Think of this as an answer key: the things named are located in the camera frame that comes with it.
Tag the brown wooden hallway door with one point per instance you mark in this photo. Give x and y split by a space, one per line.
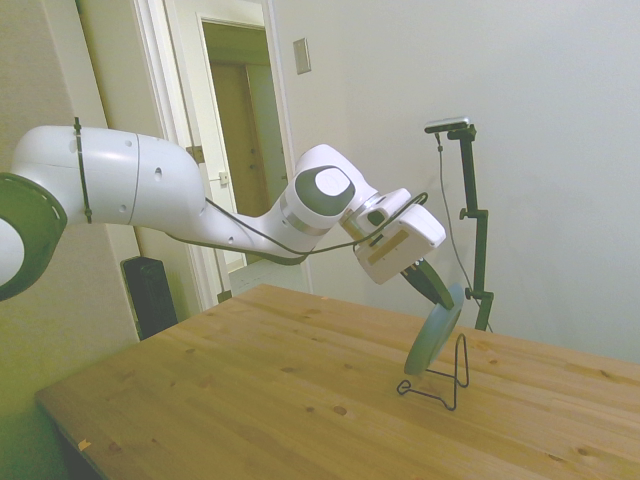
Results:
235 140

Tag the white door latch plate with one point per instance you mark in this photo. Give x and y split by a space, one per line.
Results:
224 178

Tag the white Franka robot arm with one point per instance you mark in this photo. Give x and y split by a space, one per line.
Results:
150 185

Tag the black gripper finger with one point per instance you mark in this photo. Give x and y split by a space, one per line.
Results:
417 280
439 287

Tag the cream closet door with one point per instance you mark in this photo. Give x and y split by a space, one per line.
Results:
125 75

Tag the black camera stand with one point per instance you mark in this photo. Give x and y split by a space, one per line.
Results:
480 250

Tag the brass door hinge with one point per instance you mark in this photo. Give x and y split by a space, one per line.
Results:
199 154

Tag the white door frame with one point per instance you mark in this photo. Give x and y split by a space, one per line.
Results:
281 100

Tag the silver exterior camera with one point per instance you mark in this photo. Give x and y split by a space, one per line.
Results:
447 124

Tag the white wall switch plate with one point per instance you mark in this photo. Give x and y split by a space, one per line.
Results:
301 56

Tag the green round plate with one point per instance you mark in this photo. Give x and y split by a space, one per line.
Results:
430 340

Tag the white open door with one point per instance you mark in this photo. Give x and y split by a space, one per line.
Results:
218 145

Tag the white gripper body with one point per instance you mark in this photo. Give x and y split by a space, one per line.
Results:
400 250

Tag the camera on black stand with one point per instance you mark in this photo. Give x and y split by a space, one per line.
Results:
441 165

